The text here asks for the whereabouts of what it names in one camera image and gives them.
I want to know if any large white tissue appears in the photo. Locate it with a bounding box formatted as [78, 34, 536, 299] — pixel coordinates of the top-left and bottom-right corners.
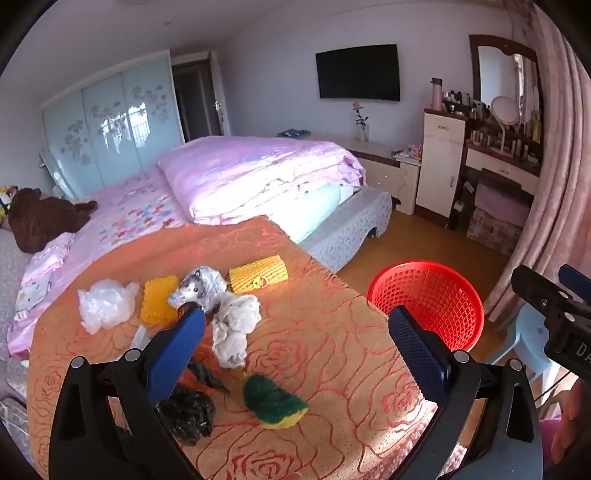
[211, 292, 262, 369]

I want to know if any white door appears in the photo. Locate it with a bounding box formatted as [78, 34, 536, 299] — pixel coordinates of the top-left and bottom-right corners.
[207, 51, 232, 137]

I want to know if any tall white cabinet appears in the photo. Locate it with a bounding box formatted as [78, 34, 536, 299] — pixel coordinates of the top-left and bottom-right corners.
[414, 108, 467, 228]

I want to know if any low cream cabinet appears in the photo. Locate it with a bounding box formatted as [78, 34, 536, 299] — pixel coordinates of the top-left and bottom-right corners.
[305, 134, 421, 215]

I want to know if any grey patterned cloth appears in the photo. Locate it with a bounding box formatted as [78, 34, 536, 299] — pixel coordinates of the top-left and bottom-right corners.
[0, 228, 33, 402]

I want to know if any grey patterned bed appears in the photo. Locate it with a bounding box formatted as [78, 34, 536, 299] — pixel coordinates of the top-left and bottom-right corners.
[0, 137, 393, 361]

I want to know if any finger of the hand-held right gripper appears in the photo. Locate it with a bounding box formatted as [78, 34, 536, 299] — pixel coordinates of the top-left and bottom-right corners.
[558, 264, 591, 302]
[510, 265, 574, 320]

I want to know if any black wall television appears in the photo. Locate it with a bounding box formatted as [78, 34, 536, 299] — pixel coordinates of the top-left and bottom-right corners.
[315, 44, 401, 101]

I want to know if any pink floral bedsheet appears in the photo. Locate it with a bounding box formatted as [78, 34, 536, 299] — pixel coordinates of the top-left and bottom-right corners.
[9, 168, 195, 356]

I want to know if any pink patterned curtain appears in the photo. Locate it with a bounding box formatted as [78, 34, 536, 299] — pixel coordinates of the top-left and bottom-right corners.
[485, 0, 591, 324]

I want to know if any round white vanity mirror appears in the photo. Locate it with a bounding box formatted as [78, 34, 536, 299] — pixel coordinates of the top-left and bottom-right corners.
[490, 95, 521, 153]

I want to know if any pink cartoon print pillow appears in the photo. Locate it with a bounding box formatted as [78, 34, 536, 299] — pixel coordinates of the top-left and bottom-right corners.
[14, 233, 75, 320]

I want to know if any black plastic bag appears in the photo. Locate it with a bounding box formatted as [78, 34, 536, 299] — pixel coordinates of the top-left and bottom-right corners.
[159, 389, 218, 446]

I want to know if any person's right hand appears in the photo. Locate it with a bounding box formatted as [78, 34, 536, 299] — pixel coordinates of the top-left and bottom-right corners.
[550, 382, 591, 463]

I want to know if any brown teddy bear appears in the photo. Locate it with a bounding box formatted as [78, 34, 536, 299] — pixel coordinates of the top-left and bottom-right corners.
[9, 187, 99, 254]

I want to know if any light blue plastic stool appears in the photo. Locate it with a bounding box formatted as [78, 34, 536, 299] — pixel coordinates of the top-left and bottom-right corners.
[485, 305, 573, 407]

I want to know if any orange rose patterned blanket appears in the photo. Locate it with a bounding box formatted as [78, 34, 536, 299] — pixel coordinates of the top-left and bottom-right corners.
[28, 215, 439, 480]

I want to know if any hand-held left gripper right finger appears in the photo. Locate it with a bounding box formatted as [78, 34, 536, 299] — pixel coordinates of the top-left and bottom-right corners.
[388, 305, 543, 480]

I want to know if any yellow foam net with sticker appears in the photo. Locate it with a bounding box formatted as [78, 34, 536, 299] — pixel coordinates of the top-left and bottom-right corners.
[228, 255, 290, 294]

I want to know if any rose in glass vase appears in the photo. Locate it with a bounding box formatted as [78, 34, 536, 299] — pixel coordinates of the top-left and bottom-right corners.
[352, 102, 370, 143]

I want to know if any red mesh plastic basket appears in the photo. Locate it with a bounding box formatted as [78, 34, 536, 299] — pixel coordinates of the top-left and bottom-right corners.
[367, 261, 485, 352]

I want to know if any colourful plush toy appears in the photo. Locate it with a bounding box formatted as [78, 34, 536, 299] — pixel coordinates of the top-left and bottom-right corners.
[0, 185, 19, 227]

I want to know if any green and yellow sponge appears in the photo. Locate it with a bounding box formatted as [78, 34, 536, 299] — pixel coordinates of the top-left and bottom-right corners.
[243, 374, 309, 430]

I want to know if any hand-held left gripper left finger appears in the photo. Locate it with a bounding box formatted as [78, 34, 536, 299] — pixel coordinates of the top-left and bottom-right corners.
[48, 307, 208, 480]

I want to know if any person's magenta clothing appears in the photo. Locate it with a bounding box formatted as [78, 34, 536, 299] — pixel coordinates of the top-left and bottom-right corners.
[540, 416, 561, 468]

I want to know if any light blue folded blanket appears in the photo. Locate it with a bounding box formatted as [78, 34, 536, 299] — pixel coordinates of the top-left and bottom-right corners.
[291, 185, 362, 244]

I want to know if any white dressing table with mirror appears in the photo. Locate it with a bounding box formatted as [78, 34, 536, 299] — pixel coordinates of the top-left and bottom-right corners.
[443, 88, 543, 163]

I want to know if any stool with pink cushion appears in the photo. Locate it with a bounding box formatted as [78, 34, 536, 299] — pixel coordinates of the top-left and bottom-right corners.
[466, 168, 532, 253]

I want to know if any cartoon printed white packet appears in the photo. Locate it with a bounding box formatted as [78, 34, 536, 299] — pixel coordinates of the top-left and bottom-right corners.
[167, 265, 228, 315]

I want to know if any folded pink quilt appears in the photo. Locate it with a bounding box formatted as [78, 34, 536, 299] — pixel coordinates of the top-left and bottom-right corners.
[157, 137, 365, 227]

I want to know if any clear plastic bag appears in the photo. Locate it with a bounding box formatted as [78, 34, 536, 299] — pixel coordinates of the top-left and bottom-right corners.
[78, 279, 140, 334]

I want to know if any glass floral sliding wardrobe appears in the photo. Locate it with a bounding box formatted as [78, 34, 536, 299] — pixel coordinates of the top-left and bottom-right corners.
[41, 51, 183, 200]

